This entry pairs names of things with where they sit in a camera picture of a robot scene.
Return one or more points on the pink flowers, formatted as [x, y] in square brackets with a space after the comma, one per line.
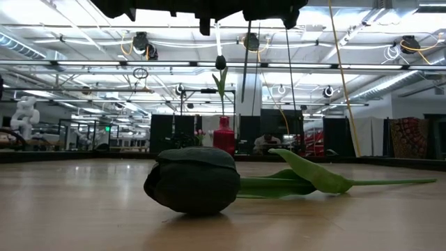
[200, 134]

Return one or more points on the red vase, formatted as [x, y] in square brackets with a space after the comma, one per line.
[223, 139]

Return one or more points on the long ceiling light bar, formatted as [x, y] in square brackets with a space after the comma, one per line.
[87, 63]

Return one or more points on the black monitor screen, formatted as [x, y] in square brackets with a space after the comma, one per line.
[282, 120]

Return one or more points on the black partition panel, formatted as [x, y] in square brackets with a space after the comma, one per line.
[336, 136]
[160, 132]

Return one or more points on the person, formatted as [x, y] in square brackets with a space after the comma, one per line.
[266, 142]

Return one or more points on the white robot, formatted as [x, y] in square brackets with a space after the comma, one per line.
[25, 116]

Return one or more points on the patterned rug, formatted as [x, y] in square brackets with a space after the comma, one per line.
[409, 134]

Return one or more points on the silver ventilation duct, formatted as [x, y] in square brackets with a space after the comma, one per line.
[383, 85]
[17, 44]

